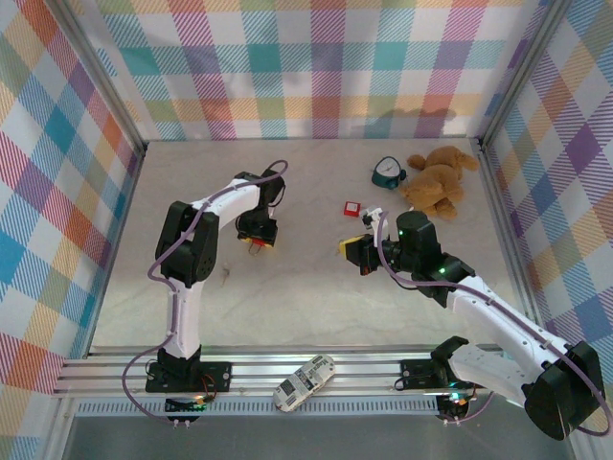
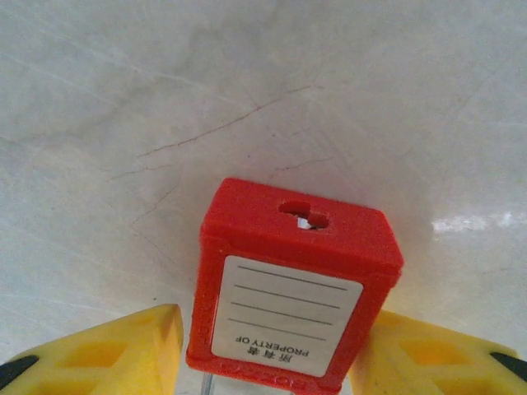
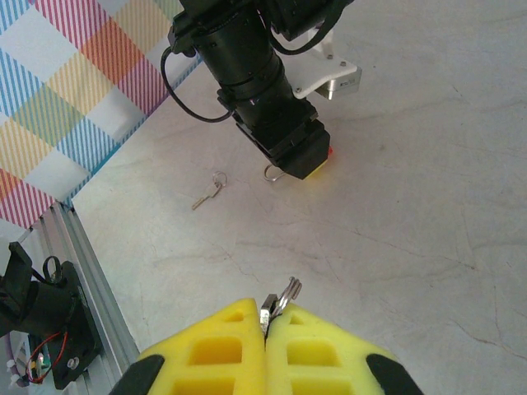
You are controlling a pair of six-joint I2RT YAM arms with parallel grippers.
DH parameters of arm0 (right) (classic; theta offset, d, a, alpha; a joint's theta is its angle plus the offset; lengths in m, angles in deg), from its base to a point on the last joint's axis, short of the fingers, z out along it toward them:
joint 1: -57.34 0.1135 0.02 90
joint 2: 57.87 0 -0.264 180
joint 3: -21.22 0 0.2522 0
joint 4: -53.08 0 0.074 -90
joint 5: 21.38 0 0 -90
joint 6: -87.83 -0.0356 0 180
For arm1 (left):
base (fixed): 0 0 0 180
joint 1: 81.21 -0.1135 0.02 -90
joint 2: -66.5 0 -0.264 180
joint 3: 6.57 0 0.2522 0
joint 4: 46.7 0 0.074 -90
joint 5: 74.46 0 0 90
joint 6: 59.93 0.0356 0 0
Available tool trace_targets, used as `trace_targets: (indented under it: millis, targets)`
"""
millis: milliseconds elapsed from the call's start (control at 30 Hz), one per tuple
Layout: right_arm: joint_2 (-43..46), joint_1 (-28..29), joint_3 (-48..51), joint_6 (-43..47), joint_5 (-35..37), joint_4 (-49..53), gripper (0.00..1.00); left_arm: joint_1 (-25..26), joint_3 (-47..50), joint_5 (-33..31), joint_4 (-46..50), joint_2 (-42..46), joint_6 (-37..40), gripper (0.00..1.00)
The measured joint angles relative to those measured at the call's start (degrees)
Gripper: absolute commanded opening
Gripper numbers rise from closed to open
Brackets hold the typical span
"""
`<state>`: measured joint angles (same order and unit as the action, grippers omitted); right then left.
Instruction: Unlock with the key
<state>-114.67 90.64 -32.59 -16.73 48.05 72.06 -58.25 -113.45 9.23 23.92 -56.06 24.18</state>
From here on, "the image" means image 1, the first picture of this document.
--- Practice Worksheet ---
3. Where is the slotted grey cable duct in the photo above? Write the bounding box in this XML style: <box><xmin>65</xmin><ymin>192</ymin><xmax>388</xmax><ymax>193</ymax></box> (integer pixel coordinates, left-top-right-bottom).
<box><xmin>76</xmin><ymin>400</ymin><xmax>442</xmax><ymax>417</ymax></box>

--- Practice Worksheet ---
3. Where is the aluminium side rail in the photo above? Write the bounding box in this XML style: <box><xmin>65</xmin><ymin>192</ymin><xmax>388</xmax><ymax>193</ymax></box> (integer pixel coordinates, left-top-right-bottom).
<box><xmin>84</xmin><ymin>151</ymin><xmax>148</xmax><ymax>358</ymax></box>
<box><xmin>476</xmin><ymin>141</ymin><xmax>547</xmax><ymax>344</ymax></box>

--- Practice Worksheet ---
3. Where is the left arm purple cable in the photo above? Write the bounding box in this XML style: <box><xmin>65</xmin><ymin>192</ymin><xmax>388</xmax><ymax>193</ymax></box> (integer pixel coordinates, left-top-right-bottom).
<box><xmin>123</xmin><ymin>159</ymin><xmax>291</xmax><ymax>424</ymax></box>

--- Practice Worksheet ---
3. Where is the white oval printed device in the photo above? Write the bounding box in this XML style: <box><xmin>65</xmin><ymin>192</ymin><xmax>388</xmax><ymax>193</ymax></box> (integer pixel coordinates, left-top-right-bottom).
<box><xmin>272</xmin><ymin>354</ymin><xmax>336</xmax><ymax>413</ymax></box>

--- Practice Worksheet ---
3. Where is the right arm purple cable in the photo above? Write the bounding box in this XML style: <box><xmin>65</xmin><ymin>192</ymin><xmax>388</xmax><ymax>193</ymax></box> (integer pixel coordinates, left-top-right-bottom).
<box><xmin>375</xmin><ymin>210</ymin><xmax>613</xmax><ymax>436</ymax></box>

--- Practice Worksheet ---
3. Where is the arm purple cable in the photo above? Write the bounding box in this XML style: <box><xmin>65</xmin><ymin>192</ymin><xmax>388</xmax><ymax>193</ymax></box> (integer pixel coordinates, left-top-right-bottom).
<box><xmin>375</xmin><ymin>210</ymin><xmax>613</xmax><ymax>436</ymax></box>
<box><xmin>123</xmin><ymin>159</ymin><xmax>291</xmax><ymax>424</ymax></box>

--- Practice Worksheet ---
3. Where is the aluminium rail frame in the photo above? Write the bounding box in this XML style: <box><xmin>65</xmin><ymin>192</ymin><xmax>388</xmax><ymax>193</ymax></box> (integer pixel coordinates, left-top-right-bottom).
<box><xmin>51</xmin><ymin>344</ymin><xmax>528</xmax><ymax>400</ymax></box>

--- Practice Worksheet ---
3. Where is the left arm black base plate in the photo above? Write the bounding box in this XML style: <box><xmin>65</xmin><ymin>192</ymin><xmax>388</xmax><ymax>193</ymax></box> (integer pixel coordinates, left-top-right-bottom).
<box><xmin>145</xmin><ymin>361</ymin><xmax>233</xmax><ymax>394</ymax></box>

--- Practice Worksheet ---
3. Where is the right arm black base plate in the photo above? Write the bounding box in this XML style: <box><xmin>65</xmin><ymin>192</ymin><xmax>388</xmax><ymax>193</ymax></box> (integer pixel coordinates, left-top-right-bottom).
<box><xmin>399</xmin><ymin>357</ymin><xmax>489</xmax><ymax>390</ymax></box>

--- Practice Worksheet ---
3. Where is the teal alarm clock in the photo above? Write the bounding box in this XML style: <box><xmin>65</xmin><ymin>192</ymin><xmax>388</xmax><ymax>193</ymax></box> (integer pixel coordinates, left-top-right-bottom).
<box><xmin>371</xmin><ymin>156</ymin><xmax>409</xmax><ymax>191</ymax></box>

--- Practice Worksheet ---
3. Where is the aluminium corner post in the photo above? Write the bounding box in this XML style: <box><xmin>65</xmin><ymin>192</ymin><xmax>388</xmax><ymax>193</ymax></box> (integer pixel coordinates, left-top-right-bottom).
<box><xmin>45</xmin><ymin>0</ymin><xmax>148</xmax><ymax>162</ymax></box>
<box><xmin>476</xmin><ymin>0</ymin><xmax>576</xmax><ymax>154</ymax></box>

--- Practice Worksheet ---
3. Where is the brown plush toy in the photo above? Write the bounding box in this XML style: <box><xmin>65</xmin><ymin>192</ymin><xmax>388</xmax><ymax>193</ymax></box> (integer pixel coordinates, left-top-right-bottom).
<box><xmin>399</xmin><ymin>147</ymin><xmax>480</xmax><ymax>220</ymax></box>

